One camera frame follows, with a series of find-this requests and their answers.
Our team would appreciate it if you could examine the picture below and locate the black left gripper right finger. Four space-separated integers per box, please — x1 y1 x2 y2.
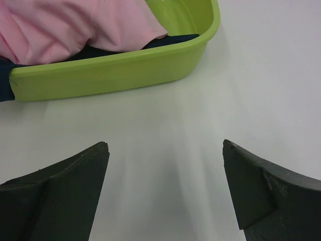
223 140 320 240

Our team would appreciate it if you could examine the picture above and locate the pink t shirt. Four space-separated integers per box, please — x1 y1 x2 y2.
1 0 167 65

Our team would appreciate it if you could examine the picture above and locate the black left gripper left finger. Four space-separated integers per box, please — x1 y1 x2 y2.
1 142 109 240

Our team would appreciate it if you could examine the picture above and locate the lime green plastic basin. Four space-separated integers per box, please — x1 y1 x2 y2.
10 0 221 101

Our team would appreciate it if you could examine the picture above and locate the navy blue t shirt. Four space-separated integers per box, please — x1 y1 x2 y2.
1 34 199 102

